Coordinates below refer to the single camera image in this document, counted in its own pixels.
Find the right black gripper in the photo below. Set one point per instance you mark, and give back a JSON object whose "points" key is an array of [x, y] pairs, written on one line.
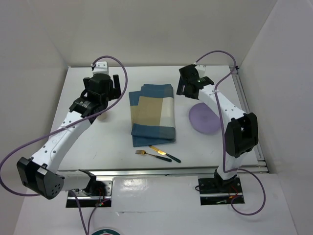
{"points": [[181, 88]]}

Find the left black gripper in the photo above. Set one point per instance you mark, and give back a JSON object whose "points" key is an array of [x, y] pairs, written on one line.
{"points": [[115, 92]]}

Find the blue tan checked placemat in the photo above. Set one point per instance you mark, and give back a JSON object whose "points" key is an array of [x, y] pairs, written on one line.
{"points": [[152, 115]]}

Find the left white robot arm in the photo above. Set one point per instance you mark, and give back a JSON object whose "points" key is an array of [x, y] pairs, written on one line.
{"points": [[40, 172]]}

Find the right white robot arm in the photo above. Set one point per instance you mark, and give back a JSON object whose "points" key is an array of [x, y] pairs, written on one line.
{"points": [[239, 129]]}

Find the purple plate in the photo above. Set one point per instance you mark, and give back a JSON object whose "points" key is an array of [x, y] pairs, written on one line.
{"points": [[203, 119]]}

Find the beige paper cup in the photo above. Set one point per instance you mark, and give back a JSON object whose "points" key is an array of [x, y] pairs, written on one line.
{"points": [[103, 117]]}

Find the green round sticker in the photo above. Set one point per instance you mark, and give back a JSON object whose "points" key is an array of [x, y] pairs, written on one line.
{"points": [[106, 231]]}

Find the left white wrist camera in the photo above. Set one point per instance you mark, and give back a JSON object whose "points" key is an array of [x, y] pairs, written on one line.
{"points": [[100, 68]]}

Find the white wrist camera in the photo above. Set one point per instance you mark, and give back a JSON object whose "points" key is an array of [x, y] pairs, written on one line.
{"points": [[100, 68], [201, 70]]}

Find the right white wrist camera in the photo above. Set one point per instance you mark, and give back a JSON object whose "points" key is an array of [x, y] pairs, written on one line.
{"points": [[201, 70]]}

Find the gold knife green handle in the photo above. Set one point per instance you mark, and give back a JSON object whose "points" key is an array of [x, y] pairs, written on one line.
{"points": [[164, 153]]}

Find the gold fork green handle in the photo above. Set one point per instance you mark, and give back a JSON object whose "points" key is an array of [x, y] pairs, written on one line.
{"points": [[143, 152]]}

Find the aluminium front rail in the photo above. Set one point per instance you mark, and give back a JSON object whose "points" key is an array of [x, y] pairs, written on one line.
{"points": [[150, 172]]}

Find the aluminium rail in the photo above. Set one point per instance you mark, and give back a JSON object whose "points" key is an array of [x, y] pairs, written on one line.
{"points": [[261, 167], [150, 172]]}

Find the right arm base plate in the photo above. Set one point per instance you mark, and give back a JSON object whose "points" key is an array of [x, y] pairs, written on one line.
{"points": [[211, 195]]}

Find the aluminium right side rail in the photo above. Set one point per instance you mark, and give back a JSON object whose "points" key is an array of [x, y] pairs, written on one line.
{"points": [[261, 167]]}

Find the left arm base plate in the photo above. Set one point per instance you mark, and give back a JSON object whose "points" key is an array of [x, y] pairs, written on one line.
{"points": [[99, 196]]}

